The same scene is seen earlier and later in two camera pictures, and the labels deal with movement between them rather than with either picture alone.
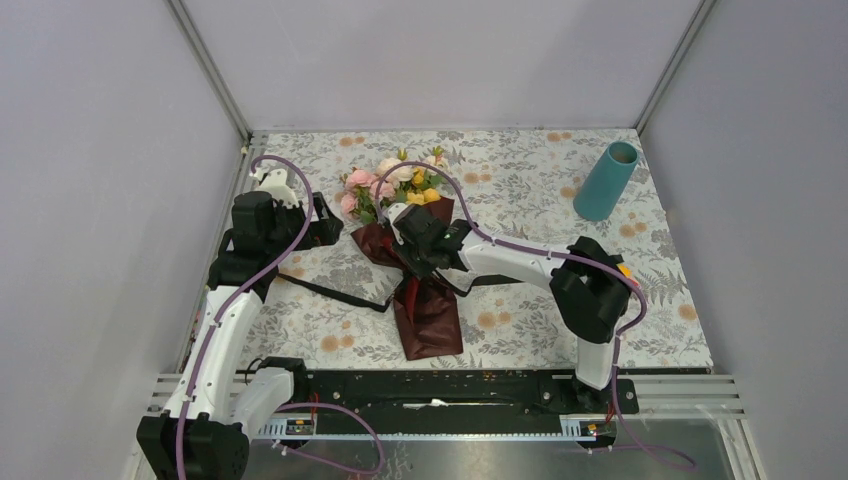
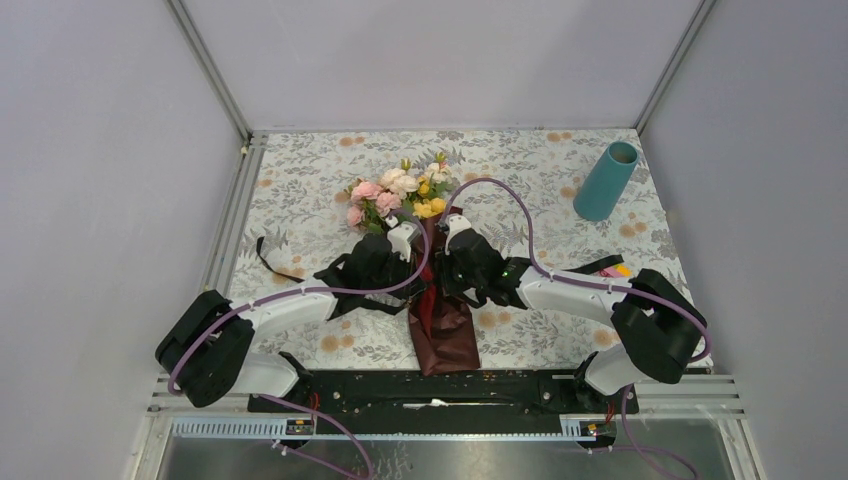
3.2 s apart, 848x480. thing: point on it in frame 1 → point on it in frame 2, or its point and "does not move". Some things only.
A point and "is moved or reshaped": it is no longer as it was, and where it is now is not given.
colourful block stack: [627, 272] does not move
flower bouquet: [426, 309] is moved or reshaped
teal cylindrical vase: [600, 193] does not move
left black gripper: [325, 230] → [406, 268]
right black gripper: [419, 271] → [446, 283]
